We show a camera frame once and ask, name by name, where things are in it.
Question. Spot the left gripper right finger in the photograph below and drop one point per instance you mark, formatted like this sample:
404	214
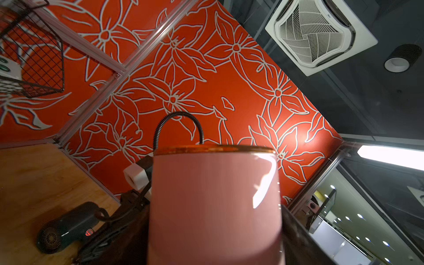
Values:
299	248

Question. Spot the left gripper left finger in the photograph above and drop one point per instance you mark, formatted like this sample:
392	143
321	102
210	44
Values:
122	241

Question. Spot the dark green hair dryer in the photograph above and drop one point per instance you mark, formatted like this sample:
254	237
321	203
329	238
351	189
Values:
75	225

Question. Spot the pink hair dryer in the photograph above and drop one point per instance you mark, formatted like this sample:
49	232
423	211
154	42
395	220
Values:
215	205

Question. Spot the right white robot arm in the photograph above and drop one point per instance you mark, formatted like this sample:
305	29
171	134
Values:
165	134

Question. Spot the ceiling fluorescent light panel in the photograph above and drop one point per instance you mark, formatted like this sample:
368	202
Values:
396	156

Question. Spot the white power strip cube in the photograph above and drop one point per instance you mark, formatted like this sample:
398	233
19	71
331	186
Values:
10	68

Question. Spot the black ceiling spotlight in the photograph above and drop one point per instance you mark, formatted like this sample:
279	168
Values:
402	58

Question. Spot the ceiling air conditioner vent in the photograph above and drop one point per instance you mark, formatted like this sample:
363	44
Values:
316	35

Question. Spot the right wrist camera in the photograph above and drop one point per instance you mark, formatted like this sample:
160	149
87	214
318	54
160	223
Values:
137	176

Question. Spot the black wire wall basket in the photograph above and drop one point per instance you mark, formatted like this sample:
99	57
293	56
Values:
29	41

